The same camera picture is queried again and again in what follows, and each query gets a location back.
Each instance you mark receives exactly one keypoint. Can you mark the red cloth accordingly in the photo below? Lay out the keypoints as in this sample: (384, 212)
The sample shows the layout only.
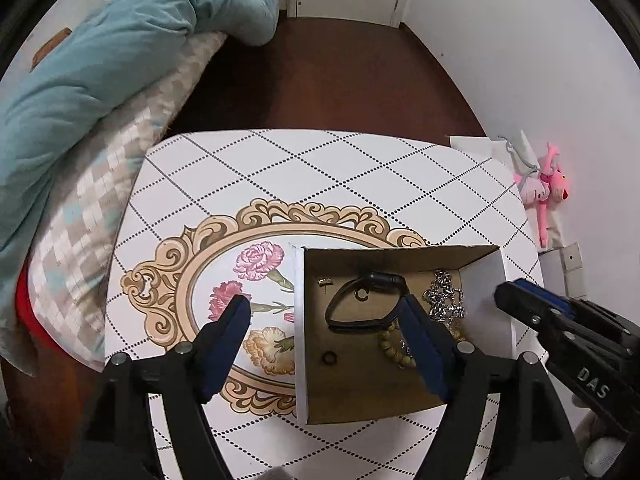
(30, 310)

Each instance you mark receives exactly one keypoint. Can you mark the white patterned table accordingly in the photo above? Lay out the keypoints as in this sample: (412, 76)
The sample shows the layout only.
(300, 170)

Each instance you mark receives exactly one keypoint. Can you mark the teal quilt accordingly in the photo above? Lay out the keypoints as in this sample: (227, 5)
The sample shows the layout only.
(100, 60)

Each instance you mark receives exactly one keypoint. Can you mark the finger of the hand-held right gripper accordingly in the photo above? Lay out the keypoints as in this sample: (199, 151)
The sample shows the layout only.
(525, 315)
(530, 287)

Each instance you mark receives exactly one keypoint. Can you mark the black smart band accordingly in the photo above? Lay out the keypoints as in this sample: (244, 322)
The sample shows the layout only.
(380, 280)

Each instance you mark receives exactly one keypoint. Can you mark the grey clothes hanger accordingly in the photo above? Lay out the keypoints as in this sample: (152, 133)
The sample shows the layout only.
(509, 147)

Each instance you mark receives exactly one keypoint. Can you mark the pink plush toy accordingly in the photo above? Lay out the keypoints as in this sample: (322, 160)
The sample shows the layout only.
(555, 185)

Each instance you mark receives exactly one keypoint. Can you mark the white cardboard box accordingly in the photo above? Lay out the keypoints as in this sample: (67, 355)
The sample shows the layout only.
(360, 390)

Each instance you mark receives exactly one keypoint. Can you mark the small metal earring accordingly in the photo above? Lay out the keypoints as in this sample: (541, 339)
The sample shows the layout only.
(325, 282)

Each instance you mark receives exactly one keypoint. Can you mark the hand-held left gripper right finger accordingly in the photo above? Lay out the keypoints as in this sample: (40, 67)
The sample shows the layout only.
(425, 350)

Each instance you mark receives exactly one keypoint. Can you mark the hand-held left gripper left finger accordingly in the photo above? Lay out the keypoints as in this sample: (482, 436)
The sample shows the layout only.
(225, 345)

